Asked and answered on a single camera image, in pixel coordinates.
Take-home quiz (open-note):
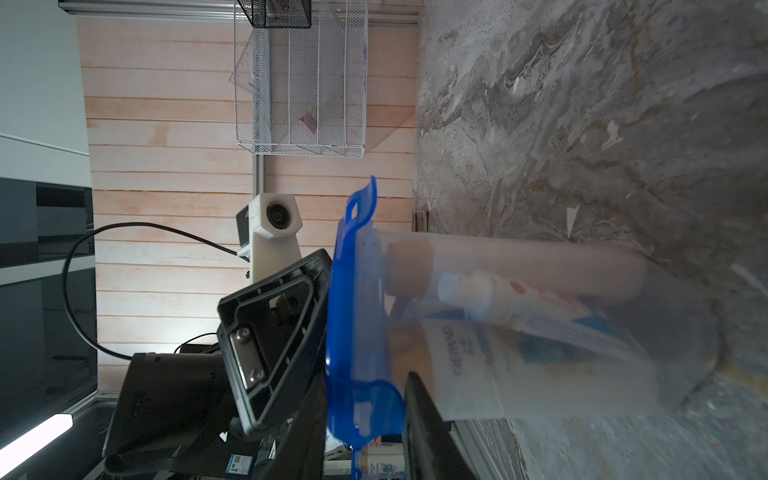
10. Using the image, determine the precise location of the aluminium frame bar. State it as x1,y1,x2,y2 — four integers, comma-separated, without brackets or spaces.
58,0,423,26

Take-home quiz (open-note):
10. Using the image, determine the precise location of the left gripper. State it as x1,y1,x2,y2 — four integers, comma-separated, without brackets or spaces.
103,250,332,477

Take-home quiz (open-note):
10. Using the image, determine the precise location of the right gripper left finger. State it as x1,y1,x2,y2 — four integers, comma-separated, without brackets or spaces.
254,374,327,479

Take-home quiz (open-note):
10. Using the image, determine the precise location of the blue container lid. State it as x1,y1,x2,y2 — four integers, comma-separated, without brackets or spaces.
325,177,405,450

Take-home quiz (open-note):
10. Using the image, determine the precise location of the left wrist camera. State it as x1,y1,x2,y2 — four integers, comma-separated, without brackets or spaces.
236,193,303,284

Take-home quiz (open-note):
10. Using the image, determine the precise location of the toothbrush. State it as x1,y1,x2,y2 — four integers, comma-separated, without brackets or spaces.
437,271,593,326

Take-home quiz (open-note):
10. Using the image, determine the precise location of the pink eraser block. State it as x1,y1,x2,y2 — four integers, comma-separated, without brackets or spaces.
299,111,318,135

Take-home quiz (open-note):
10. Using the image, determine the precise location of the black wire mesh basket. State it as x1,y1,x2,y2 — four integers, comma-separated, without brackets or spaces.
237,0,312,29

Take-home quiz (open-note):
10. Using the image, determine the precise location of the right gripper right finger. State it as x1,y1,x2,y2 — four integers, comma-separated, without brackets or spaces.
403,372,476,479

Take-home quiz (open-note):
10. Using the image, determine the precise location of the clear plastic container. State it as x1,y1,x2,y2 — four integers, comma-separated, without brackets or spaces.
378,233,719,420

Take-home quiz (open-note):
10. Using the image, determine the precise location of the white wire mesh shelf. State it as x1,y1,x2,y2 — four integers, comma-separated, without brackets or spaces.
230,1,368,158

